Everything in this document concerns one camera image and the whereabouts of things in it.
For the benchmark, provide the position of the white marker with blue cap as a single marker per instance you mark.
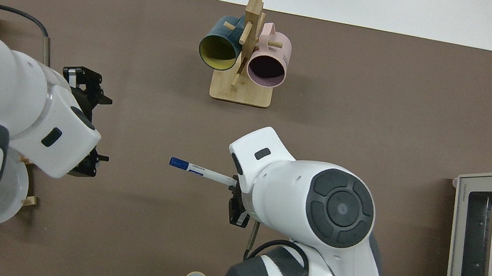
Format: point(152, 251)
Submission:
point(204, 171)

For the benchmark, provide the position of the wooden plate rack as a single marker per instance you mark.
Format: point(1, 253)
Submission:
point(30, 201)

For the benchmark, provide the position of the grey plate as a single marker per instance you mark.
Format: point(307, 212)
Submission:
point(10, 197)

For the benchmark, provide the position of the wooden cup stand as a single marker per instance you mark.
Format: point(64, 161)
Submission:
point(240, 91)

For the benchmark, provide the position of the brown table cloth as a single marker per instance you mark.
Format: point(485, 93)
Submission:
point(146, 242)

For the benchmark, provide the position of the pink mug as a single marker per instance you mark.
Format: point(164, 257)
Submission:
point(278, 47)

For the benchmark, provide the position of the dark blue mug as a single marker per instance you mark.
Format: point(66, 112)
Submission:
point(223, 35)

